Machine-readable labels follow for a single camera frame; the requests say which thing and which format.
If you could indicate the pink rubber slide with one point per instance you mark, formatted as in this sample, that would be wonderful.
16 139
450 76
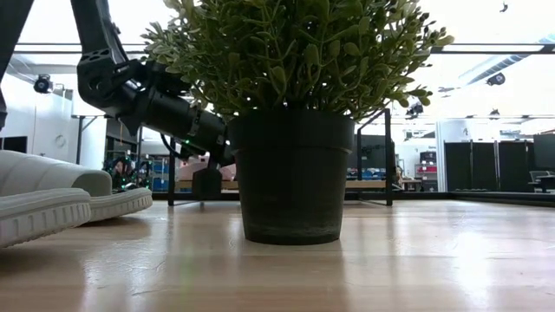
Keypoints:
186 171
227 172

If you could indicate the grey rubber slide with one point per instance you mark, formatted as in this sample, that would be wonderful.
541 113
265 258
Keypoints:
52 173
39 219

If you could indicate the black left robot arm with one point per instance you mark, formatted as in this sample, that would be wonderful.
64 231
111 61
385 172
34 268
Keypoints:
169 112

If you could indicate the green plant in black pot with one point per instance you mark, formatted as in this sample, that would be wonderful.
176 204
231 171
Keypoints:
295 182

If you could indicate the large black monitor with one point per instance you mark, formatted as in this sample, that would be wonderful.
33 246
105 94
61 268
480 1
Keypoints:
373 151

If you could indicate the red parts bin rack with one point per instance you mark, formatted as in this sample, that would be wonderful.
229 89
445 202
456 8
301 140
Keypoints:
428 171

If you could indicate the black room divider panels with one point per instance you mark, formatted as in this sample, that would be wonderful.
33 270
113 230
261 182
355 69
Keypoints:
485 167

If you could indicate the grey office chair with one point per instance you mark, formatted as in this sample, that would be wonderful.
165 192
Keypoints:
539 177

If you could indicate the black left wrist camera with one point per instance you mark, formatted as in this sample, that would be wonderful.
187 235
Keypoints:
207 184

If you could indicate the black ceiling camera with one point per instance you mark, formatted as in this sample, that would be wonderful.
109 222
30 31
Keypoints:
495 79
42 84

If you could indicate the black wall monitor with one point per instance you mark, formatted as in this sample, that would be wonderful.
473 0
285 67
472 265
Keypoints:
14 145

